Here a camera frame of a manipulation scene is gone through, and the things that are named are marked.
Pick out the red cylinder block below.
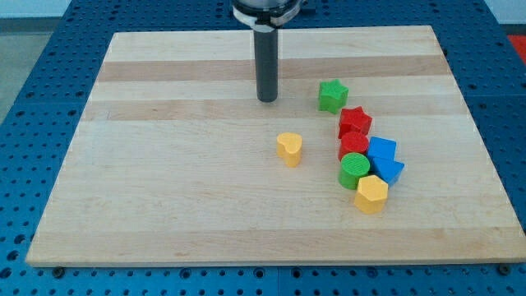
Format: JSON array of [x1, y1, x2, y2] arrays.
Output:
[[338, 132, 369, 160]]

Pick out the blue triangle block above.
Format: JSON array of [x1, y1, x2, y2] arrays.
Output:
[[371, 157, 405, 187]]

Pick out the yellow hexagon block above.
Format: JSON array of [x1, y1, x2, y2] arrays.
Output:
[[354, 175, 389, 215]]

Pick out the red star block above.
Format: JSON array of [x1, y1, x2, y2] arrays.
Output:
[[338, 106, 373, 139]]

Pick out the yellow heart block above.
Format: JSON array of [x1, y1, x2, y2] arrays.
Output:
[[276, 132, 302, 168]]

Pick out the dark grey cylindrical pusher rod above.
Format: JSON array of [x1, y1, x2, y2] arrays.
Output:
[[253, 29, 279, 103]]

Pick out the green cylinder block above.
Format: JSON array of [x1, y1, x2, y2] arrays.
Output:
[[338, 152, 371, 190]]

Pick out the blue cube block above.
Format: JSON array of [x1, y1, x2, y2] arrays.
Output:
[[367, 136, 397, 160]]

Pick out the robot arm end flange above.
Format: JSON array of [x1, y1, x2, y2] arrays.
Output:
[[231, 0, 302, 28]]

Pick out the light wooden board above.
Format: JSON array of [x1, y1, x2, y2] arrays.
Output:
[[25, 25, 525, 267]]

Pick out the green star block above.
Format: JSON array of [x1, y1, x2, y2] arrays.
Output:
[[318, 79, 348, 114]]

